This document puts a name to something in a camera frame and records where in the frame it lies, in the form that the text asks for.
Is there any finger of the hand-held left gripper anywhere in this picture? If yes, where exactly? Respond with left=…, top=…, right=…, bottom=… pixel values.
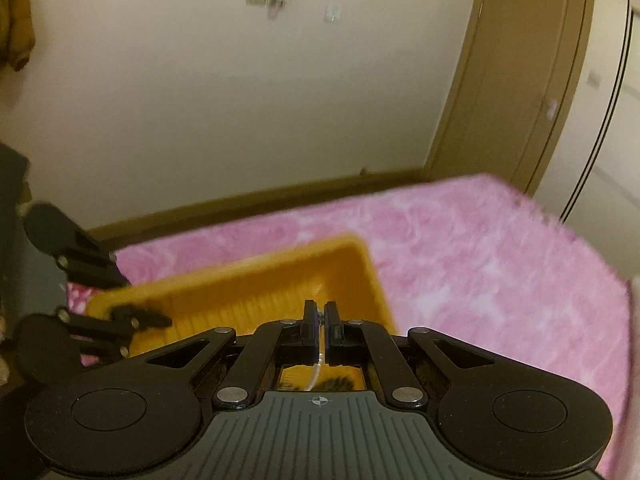
left=56, top=304, right=174, bottom=362
left=54, top=230, right=132, bottom=290

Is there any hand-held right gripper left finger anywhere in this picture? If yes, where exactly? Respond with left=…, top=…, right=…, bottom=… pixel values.
left=134, top=300, right=322, bottom=409

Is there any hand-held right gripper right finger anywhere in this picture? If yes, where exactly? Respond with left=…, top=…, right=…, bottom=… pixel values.
left=324, top=300, right=507, bottom=412

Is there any clear bead strand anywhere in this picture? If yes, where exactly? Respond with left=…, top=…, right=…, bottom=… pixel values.
left=307, top=310, right=332, bottom=392

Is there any orange plastic tray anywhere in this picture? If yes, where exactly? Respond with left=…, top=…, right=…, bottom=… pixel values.
left=84, top=233, right=399, bottom=392

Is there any pink floral blanket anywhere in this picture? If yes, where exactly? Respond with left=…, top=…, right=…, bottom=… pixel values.
left=67, top=172, right=632, bottom=480

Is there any orange-brown jacket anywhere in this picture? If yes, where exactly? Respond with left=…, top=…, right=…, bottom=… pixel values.
left=0, top=0, right=37, bottom=74

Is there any brown wooden door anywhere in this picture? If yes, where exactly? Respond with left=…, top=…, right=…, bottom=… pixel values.
left=424, top=0, right=597, bottom=196

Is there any white wardrobe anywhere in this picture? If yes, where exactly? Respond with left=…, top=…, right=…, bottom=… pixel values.
left=539, top=0, right=640, bottom=246

